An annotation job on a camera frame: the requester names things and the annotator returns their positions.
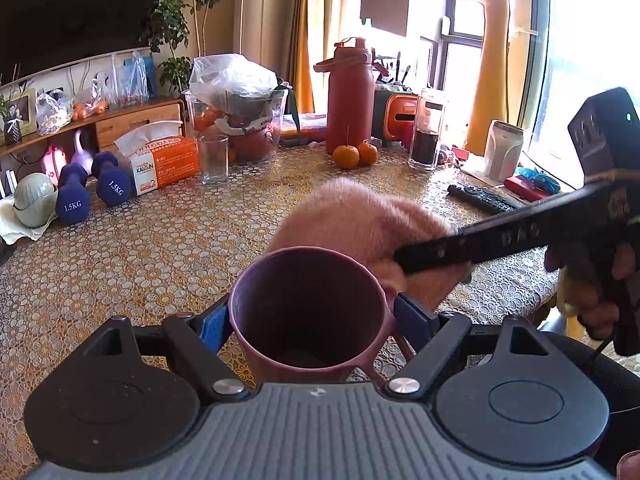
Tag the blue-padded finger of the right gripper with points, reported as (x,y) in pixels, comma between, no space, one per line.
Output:
(469,247)

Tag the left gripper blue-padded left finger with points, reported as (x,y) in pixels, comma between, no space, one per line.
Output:
(193,344)

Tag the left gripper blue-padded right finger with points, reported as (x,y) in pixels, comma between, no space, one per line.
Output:
(439,343)

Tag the purple plastic mug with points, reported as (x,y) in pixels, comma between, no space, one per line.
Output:
(309,314)

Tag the pink fluffy towel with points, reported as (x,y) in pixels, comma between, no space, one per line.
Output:
(346,216)

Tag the person's right hand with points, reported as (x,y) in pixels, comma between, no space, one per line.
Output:
(596,314)

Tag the black remote control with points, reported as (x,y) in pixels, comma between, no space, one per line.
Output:
(488,202)

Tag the red flat case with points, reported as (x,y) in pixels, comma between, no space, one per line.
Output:
(525,189)

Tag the white grey small appliance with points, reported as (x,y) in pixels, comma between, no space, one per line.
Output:
(503,150)

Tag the glass jar with dark contents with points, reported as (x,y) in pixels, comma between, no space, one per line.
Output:
(428,123)

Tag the yellow giraffe figure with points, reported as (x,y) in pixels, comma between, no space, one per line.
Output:
(491,94)

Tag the orange tangerine right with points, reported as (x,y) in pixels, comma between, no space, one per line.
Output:
(368,154)

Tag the orange tangerine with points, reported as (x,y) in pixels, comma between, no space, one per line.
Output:
(346,157)
(368,154)

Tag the orange green storage box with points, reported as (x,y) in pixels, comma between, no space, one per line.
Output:
(393,111)

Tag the blue dumbbell right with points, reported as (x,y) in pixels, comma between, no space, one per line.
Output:
(114,184)

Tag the blue dumbbell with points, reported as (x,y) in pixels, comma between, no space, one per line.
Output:
(114,184)
(73,203)

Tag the orange tangerine left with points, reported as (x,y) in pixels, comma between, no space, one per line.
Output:
(346,157)

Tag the blue dumbbell left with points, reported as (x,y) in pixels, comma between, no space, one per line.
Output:
(73,203)

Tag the orange tissue box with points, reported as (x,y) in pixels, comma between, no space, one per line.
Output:
(157,154)

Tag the clear drinking glass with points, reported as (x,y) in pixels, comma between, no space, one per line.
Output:
(213,157)

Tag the red insulated water bottle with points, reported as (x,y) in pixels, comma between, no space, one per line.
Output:
(351,93)

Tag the green round lidded bowl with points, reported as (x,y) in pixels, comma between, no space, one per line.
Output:
(34,200)

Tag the white cloth under bowl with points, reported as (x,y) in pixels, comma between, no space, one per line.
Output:
(12,229)

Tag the clear pitcher with fruit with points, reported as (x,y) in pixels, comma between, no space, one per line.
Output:
(252,124)

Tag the wooden tv cabinet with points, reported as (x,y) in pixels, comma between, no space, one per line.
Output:
(50,152)

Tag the clear plastic bag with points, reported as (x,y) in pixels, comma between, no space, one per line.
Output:
(217,78)

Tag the yellow curtain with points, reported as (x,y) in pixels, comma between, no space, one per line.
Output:
(312,25)

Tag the framed photo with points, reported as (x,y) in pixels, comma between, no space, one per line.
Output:
(18,115)

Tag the green potted tree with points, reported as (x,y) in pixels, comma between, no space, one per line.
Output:
(171,25)

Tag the black flat television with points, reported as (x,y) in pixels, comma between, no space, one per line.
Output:
(40,34)

